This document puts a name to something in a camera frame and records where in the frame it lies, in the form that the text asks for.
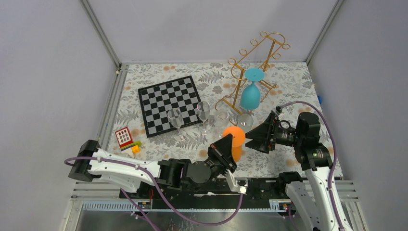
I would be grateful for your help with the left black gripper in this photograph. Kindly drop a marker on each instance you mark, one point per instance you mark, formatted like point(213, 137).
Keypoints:
point(223, 147)

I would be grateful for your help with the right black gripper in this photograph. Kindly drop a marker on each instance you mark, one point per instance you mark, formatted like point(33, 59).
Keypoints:
point(262, 133)

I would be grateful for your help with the orange wine glass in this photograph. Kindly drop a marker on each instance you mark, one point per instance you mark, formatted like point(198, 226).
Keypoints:
point(238, 139)

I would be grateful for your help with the teal wine glass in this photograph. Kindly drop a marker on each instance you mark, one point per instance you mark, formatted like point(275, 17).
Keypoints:
point(250, 98)

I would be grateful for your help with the clear champagne flute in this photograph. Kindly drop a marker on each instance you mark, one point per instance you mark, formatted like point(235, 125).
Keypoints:
point(176, 120)

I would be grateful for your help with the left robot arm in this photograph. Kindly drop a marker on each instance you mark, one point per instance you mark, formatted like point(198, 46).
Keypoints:
point(93, 162)

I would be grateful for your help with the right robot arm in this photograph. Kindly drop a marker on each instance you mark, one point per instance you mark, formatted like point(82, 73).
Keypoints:
point(323, 210)

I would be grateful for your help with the round clear wine glass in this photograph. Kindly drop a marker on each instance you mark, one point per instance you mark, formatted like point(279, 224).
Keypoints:
point(245, 122)

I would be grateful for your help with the short clear glass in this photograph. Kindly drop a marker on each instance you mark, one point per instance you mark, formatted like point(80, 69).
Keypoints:
point(221, 122)

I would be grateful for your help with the tall clear flute glass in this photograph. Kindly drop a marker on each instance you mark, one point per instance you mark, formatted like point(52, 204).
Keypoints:
point(203, 112)

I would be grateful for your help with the floral table mat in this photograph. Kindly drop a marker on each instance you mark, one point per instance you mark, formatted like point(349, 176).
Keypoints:
point(293, 87)

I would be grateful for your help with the black white chessboard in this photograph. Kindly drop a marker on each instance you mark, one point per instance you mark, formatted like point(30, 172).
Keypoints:
point(156, 100)

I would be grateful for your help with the colourful toy block house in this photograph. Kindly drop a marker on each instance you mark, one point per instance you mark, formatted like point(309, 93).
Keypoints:
point(126, 143)

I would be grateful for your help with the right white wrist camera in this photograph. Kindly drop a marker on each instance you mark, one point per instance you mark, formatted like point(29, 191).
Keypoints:
point(278, 110)

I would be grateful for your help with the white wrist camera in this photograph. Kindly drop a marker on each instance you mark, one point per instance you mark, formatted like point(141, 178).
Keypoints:
point(278, 110)
point(238, 185)

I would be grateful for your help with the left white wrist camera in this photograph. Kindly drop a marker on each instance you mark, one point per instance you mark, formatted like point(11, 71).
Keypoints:
point(238, 185)

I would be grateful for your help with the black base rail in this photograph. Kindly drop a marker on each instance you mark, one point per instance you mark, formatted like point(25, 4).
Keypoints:
point(262, 193)

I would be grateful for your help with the gold wire glass rack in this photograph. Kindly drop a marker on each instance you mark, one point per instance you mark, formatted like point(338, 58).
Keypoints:
point(237, 70)

